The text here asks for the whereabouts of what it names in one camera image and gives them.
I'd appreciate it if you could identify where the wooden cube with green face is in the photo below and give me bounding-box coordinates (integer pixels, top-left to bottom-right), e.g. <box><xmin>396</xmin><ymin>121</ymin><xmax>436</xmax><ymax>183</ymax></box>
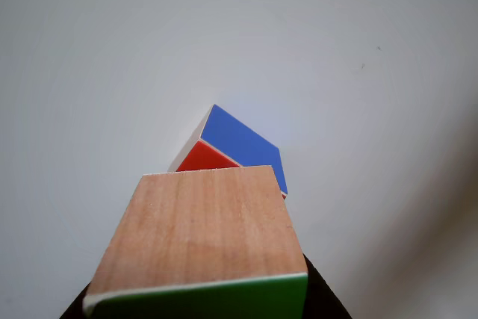
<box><xmin>81</xmin><ymin>164</ymin><xmax>309</xmax><ymax>319</ymax></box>

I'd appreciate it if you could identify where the red blue cube with markers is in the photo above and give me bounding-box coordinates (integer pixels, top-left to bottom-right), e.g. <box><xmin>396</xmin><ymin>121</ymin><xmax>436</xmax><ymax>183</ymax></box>
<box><xmin>167</xmin><ymin>103</ymin><xmax>289</xmax><ymax>201</ymax></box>

